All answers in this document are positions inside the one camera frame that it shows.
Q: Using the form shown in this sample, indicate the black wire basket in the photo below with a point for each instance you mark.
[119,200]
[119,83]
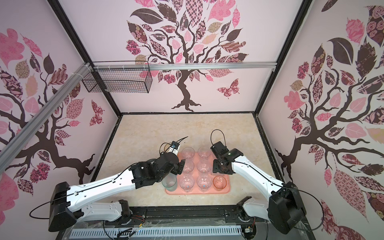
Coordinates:
[119,77]

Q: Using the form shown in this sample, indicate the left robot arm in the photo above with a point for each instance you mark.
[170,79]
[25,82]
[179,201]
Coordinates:
[81,203]

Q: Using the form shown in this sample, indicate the teal plastic cup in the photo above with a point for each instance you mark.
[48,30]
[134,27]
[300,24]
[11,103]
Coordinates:
[170,182]

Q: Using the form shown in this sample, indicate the aluminium rail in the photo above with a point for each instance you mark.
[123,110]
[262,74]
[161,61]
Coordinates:
[200,66]
[11,150]

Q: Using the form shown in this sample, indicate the orange-pink cup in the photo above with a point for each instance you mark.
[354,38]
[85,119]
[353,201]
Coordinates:
[219,183]

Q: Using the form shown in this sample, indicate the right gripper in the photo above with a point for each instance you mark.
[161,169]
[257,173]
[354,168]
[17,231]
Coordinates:
[215,167]

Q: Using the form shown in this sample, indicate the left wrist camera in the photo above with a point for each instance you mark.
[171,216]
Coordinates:
[173,148]

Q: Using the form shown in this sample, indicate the back aluminium rail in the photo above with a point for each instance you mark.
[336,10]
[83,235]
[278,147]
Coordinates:
[200,66]

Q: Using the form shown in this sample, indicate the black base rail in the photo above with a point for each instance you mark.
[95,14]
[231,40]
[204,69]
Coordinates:
[187,216]

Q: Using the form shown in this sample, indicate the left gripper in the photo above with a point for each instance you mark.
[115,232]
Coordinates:
[179,167]

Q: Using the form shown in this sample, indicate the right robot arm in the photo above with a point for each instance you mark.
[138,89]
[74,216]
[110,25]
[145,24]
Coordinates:
[283,207]

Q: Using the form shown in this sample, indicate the left aluminium rail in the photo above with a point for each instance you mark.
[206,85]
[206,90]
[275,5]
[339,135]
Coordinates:
[11,150]

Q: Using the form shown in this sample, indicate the pink tray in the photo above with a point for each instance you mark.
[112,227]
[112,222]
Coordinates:
[195,174]

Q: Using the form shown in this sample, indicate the white slotted cable duct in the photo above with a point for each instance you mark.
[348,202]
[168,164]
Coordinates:
[155,232]

